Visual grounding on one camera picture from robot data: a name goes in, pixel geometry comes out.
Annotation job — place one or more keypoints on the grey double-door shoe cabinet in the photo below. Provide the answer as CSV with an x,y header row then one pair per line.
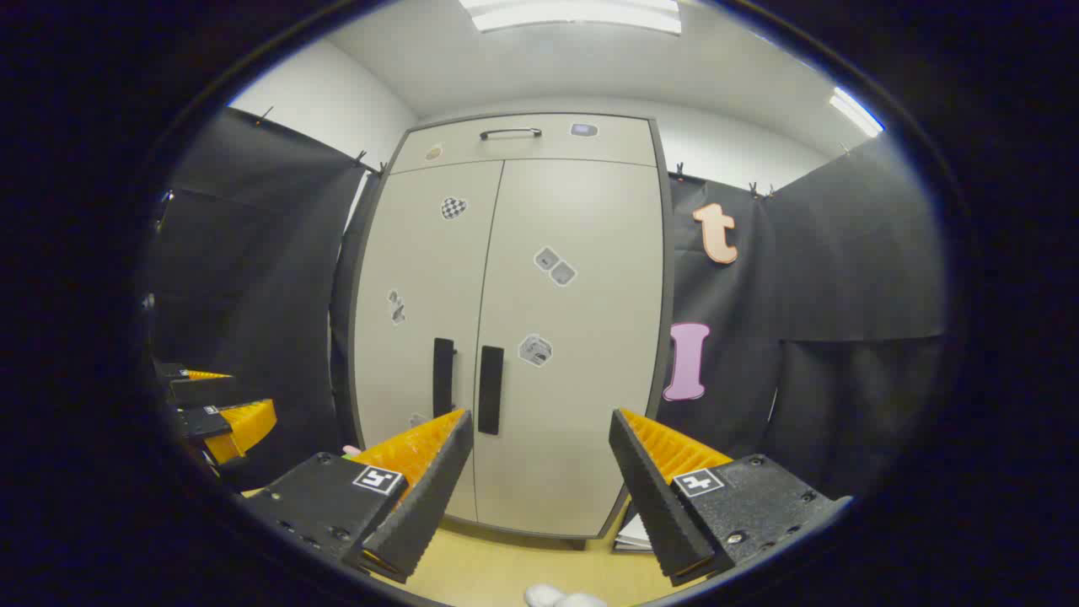
x,y
573,472

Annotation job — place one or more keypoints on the grey cabinet drawer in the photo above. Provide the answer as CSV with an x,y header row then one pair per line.
x,y
615,143

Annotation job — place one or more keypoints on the white paper stack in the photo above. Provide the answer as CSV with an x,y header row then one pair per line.
x,y
634,533

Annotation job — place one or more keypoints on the grey cabinet door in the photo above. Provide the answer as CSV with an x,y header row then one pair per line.
x,y
590,211
421,270

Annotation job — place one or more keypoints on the small ceiling light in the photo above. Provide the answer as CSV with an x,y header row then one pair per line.
x,y
856,111

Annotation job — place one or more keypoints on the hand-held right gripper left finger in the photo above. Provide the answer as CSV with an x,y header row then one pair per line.
x,y
426,506

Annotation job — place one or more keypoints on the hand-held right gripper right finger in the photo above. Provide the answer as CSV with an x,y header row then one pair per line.
x,y
657,506

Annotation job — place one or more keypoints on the long ceiling light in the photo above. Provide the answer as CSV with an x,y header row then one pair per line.
x,y
573,15

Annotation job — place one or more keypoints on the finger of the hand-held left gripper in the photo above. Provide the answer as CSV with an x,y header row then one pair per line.
x,y
249,421
198,389

